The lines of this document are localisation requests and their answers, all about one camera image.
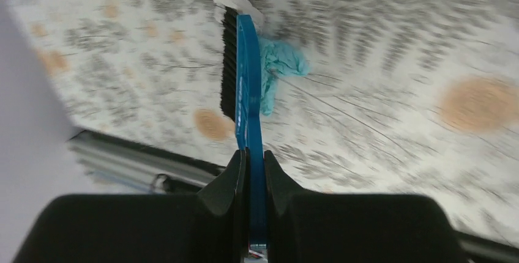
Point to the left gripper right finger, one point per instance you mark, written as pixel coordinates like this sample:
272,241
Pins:
309,226

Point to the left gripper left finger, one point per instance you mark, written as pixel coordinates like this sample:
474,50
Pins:
206,226

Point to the blue hand brush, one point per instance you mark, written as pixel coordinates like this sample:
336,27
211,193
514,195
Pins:
240,100

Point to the floral tablecloth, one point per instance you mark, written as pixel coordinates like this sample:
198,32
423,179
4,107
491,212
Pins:
402,95

